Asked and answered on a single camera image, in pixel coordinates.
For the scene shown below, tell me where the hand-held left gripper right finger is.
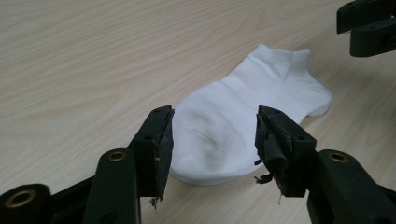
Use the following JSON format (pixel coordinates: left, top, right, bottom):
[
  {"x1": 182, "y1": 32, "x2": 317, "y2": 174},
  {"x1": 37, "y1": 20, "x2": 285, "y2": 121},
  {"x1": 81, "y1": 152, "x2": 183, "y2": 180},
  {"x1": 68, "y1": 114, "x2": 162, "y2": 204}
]
[{"x1": 253, "y1": 105, "x2": 396, "y2": 224}]

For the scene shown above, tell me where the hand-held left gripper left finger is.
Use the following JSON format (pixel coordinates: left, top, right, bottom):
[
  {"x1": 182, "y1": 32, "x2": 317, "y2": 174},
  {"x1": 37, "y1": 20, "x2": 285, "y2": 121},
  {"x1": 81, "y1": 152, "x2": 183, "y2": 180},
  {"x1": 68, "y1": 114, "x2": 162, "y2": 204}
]
[{"x1": 82, "y1": 105, "x2": 176, "y2": 224}]

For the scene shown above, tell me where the white sock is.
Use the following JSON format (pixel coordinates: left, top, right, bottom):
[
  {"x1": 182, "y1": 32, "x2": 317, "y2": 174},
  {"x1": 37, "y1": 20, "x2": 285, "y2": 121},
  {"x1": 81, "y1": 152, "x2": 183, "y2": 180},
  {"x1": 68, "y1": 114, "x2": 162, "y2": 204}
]
[{"x1": 169, "y1": 43, "x2": 333, "y2": 187}]

